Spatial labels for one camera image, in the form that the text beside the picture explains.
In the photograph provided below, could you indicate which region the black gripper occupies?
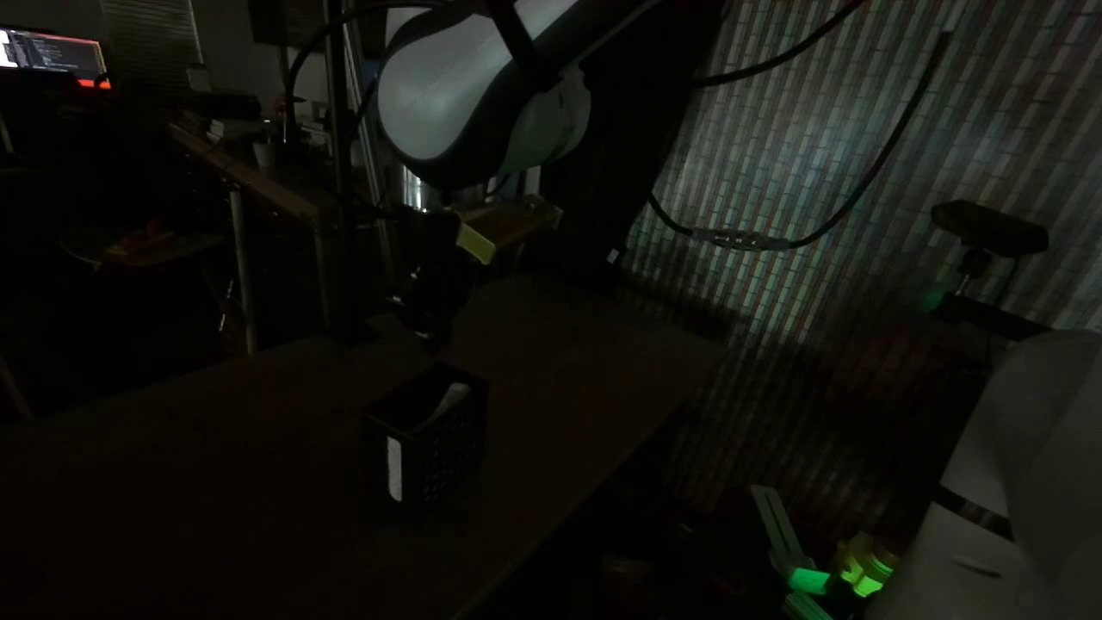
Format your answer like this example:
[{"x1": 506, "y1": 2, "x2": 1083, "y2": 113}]
[{"x1": 391, "y1": 211, "x2": 472, "y2": 350}]

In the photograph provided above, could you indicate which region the white towel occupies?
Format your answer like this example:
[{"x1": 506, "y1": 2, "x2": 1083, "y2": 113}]
[{"x1": 428, "y1": 381, "x2": 472, "y2": 425}]

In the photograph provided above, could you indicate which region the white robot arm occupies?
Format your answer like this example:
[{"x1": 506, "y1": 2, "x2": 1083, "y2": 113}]
[{"x1": 372, "y1": 0, "x2": 697, "y2": 347}]

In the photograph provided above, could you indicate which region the black mesh box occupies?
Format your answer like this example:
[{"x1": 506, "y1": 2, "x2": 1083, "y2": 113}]
[{"x1": 361, "y1": 366, "x2": 489, "y2": 513}]

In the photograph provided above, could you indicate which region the lit computer monitor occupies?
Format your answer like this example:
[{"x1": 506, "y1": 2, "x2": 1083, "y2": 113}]
[{"x1": 0, "y1": 29, "x2": 107, "y2": 80}]

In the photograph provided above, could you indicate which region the green glowing device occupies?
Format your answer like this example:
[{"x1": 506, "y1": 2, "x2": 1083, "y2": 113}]
[{"x1": 752, "y1": 486, "x2": 898, "y2": 620}]

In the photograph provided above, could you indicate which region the black hanging cable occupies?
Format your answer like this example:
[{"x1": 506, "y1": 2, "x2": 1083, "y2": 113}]
[{"x1": 648, "y1": 29, "x2": 959, "y2": 255}]

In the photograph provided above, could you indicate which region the black camera on stand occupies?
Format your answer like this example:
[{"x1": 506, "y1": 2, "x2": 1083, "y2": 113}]
[{"x1": 930, "y1": 199, "x2": 1051, "y2": 274}]

